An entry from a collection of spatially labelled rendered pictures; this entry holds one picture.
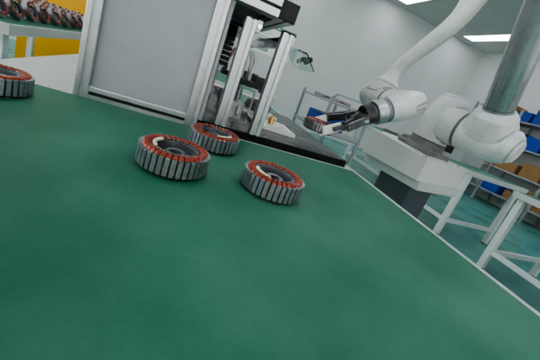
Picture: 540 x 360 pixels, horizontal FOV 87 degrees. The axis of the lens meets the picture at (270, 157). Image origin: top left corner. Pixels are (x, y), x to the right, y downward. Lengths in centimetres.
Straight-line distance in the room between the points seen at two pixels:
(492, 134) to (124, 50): 124
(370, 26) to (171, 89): 683
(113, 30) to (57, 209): 50
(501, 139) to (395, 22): 657
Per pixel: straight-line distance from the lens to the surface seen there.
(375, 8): 748
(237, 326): 26
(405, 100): 113
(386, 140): 142
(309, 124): 98
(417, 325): 39
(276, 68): 79
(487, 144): 136
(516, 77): 131
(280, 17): 78
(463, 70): 924
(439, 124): 144
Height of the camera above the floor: 94
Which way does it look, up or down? 15 degrees down
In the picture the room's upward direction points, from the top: 20 degrees clockwise
